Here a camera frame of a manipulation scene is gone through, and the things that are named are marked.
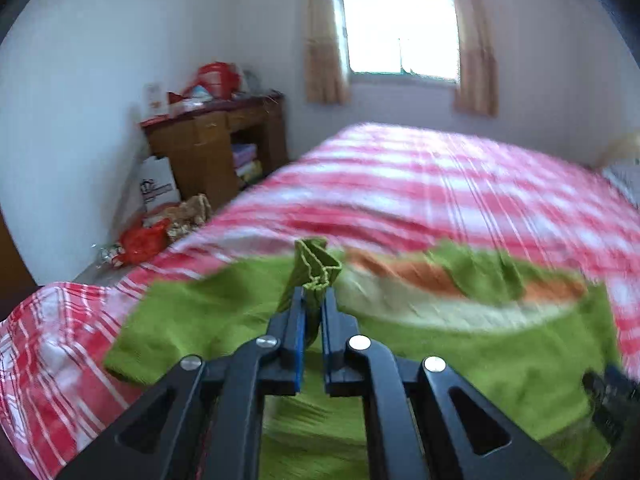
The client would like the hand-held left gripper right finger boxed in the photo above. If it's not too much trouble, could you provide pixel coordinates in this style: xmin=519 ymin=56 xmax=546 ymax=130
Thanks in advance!
xmin=322 ymin=290 xmax=571 ymax=480

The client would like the dark wooden furniture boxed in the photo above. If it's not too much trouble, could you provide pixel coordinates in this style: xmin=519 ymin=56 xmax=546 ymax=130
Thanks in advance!
xmin=0 ymin=209 xmax=39 ymax=322

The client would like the beige curtain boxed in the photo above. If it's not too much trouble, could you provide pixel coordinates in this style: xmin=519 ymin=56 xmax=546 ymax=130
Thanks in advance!
xmin=303 ymin=0 xmax=351 ymax=106
xmin=446 ymin=0 xmax=500 ymax=117

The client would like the crumpled red plastic bag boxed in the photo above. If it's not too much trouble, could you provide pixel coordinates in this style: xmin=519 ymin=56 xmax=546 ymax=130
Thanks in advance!
xmin=118 ymin=219 xmax=171 ymax=266

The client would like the wooden desk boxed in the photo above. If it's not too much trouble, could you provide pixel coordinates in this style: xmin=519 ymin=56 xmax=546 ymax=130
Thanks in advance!
xmin=139 ymin=92 xmax=290 ymax=202

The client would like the red plaid bed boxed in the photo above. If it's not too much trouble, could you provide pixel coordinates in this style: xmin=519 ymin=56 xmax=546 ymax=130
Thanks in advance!
xmin=0 ymin=121 xmax=640 ymax=480

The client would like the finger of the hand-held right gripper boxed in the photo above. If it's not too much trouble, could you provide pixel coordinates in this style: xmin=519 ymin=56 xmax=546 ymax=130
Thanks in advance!
xmin=581 ymin=364 xmax=640 ymax=442

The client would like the brown woven bag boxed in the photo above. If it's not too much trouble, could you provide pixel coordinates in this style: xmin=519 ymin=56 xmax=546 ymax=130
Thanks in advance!
xmin=166 ymin=193 xmax=212 ymax=241

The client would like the white paper bag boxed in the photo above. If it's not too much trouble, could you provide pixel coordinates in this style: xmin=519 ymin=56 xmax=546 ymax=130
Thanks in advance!
xmin=138 ymin=154 xmax=182 ymax=214

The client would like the green small garment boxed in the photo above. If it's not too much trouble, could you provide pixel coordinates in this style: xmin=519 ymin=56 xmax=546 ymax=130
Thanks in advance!
xmin=102 ymin=236 xmax=627 ymax=480

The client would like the stack of books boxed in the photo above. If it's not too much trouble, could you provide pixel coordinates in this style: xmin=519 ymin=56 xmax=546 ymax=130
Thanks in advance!
xmin=232 ymin=143 xmax=264 ymax=179

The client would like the bright window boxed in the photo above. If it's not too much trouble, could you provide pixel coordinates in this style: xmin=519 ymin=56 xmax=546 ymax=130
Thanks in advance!
xmin=341 ymin=0 xmax=461 ymax=84

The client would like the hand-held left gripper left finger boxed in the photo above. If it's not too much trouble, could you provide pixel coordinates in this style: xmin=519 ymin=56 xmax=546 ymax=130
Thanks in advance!
xmin=57 ymin=286 xmax=307 ymax=480

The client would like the grey pillow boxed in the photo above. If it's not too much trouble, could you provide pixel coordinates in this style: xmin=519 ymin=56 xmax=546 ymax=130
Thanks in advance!
xmin=602 ymin=162 xmax=640 ymax=207

